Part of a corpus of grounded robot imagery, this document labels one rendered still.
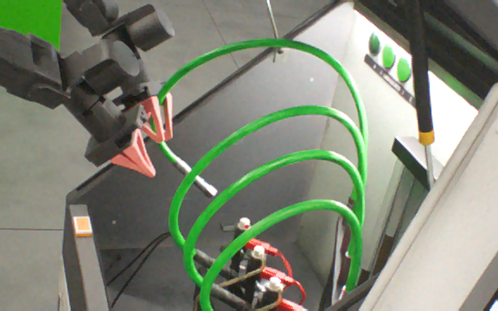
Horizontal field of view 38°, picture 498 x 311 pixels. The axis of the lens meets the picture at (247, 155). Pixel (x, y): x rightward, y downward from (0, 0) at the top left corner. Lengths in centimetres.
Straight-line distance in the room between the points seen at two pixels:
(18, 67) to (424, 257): 56
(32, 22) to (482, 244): 389
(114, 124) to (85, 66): 11
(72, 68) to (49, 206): 221
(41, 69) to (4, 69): 5
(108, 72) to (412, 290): 50
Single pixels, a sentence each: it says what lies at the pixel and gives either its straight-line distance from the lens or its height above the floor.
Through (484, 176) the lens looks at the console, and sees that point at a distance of 83.
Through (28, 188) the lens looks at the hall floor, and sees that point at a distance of 335.
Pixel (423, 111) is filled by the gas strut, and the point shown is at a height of 150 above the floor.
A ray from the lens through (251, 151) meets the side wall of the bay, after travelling 158.
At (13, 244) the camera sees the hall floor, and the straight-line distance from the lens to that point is 302.
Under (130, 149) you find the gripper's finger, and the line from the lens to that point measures 111.
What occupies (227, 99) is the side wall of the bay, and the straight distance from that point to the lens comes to 150.
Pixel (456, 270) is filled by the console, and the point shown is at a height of 137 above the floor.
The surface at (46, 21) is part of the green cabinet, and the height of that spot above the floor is 26.
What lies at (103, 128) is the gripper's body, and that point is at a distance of 110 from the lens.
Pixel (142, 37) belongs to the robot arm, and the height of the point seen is 137.
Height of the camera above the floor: 181
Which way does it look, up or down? 28 degrees down
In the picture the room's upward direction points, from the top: 12 degrees clockwise
